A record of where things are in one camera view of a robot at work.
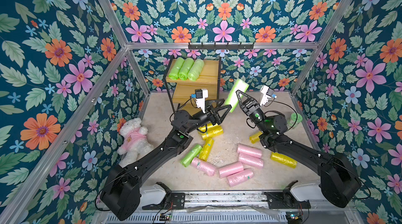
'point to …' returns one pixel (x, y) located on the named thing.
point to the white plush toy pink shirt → (135, 143)
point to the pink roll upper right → (248, 150)
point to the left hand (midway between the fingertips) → (227, 105)
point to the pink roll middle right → (251, 161)
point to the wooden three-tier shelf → (180, 91)
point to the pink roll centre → (225, 170)
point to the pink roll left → (207, 168)
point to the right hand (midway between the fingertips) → (237, 92)
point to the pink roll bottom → (238, 177)
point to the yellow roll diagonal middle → (205, 150)
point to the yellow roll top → (208, 127)
